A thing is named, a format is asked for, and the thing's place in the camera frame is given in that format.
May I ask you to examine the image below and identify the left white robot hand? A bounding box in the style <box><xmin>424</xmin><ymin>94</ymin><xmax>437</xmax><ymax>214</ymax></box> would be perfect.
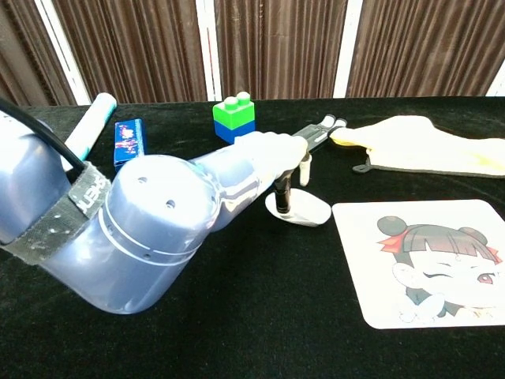
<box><xmin>234</xmin><ymin>131</ymin><xmax>313</xmax><ymax>217</ymax></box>

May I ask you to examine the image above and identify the white partition frame post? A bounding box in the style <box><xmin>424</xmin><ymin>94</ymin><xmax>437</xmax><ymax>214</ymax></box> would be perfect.
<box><xmin>484</xmin><ymin>69</ymin><xmax>505</xmax><ymax>97</ymax></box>
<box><xmin>332</xmin><ymin>0</ymin><xmax>365</xmax><ymax>99</ymax></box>
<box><xmin>33</xmin><ymin>0</ymin><xmax>92</xmax><ymax>107</ymax></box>
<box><xmin>195</xmin><ymin>0</ymin><xmax>223</xmax><ymax>102</ymax></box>

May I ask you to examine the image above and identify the green and blue building block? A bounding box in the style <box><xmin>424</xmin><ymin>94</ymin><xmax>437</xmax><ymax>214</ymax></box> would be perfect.
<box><xmin>212</xmin><ymin>91</ymin><xmax>256</xmax><ymax>145</ymax></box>

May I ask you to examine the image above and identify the brown pleated curtain panel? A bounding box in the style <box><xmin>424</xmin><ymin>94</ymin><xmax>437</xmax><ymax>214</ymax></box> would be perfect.
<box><xmin>52</xmin><ymin>0</ymin><xmax>208</xmax><ymax>105</ymax></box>
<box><xmin>0</xmin><ymin>0</ymin><xmax>77</xmax><ymax>111</ymax></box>
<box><xmin>214</xmin><ymin>0</ymin><xmax>349</xmax><ymax>101</ymax></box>
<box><xmin>346</xmin><ymin>0</ymin><xmax>505</xmax><ymax>99</ymax></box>

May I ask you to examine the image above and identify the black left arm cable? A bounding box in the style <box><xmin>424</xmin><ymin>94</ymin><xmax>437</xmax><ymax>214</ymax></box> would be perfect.
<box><xmin>0</xmin><ymin>96</ymin><xmax>87</xmax><ymax>175</ymax></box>

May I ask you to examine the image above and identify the cream yellow oven mitt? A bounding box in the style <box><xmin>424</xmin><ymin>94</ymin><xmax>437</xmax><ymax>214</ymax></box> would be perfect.
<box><xmin>329</xmin><ymin>114</ymin><xmax>505</xmax><ymax>178</ymax></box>

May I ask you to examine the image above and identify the white computer mouse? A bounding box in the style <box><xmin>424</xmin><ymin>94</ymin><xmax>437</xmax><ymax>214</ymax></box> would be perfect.
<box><xmin>264</xmin><ymin>188</ymin><xmax>332</xmax><ymax>228</ymax></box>

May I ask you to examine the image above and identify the white rolled tube blue print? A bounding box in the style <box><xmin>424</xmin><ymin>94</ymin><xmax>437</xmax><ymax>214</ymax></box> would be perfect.
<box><xmin>62</xmin><ymin>92</ymin><xmax>118</xmax><ymax>172</ymax></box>

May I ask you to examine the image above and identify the blue rectangular box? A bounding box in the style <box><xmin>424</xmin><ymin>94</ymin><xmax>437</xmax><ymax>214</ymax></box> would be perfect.
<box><xmin>113</xmin><ymin>118</ymin><xmax>148</xmax><ymax>173</ymax></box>

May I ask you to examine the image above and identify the black velvet tablecloth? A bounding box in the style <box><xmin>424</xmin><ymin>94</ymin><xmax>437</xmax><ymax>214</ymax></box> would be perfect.
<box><xmin>0</xmin><ymin>96</ymin><xmax>505</xmax><ymax>379</ymax></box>

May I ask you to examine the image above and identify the black left arm strap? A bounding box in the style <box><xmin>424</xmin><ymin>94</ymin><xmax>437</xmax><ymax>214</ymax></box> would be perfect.
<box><xmin>0</xmin><ymin>160</ymin><xmax>112</xmax><ymax>265</ymax></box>

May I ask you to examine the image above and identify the cartoon girl mouse pad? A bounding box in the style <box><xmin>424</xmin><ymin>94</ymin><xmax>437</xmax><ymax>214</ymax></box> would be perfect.
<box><xmin>331</xmin><ymin>199</ymin><xmax>505</xmax><ymax>330</ymax></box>

